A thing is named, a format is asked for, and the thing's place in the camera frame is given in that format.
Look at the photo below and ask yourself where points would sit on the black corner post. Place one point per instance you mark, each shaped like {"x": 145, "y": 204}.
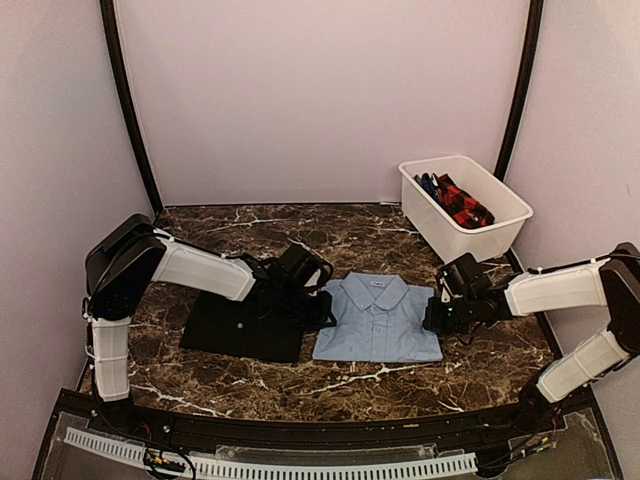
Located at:
{"x": 516, "y": 111}
{"x": 118, "y": 68}

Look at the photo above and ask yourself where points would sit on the white plastic bin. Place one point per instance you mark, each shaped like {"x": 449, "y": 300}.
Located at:
{"x": 447, "y": 239}

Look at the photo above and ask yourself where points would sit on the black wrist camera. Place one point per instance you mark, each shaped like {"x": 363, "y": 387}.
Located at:
{"x": 297, "y": 267}
{"x": 462, "y": 277}

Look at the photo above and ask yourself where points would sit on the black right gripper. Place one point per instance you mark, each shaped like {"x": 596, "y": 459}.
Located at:
{"x": 432, "y": 320}

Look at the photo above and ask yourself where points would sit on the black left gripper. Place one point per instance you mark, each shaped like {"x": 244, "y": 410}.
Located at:
{"x": 322, "y": 316}

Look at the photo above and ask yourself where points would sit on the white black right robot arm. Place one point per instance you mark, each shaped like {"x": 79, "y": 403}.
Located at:
{"x": 608, "y": 285}

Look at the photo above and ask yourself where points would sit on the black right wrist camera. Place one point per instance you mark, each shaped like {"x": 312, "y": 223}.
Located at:
{"x": 462, "y": 277}

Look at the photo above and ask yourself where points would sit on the black right corner post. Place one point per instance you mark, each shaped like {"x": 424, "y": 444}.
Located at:
{"x": 516, "y": 111}

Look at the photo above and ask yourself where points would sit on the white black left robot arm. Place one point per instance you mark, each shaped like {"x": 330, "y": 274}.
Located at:
{"x": 133, "y": 259}

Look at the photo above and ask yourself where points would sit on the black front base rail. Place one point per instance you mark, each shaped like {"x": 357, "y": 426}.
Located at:
{"x": 575, "y": 446}

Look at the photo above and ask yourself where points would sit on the red black plaid shirt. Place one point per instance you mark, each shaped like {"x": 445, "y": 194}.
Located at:
{"x": 466, "y": 211}

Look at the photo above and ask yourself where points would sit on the light blue long sleeve shirt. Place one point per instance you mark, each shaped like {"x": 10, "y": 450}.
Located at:
{"x": 378, "y": 319}

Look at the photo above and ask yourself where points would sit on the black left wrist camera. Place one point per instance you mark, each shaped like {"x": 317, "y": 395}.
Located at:
{"x": 297, "y": 267}

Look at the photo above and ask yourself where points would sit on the black left corner post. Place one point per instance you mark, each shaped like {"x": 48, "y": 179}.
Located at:
{"x": 118, "y": 68}

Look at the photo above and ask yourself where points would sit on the blue black plaid shirt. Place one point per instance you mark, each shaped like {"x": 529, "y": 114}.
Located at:
{"x": 429, "y": 185}

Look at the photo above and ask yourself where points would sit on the white slotted cable duct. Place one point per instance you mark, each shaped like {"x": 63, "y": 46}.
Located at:
{"x": 246, "y": 463}

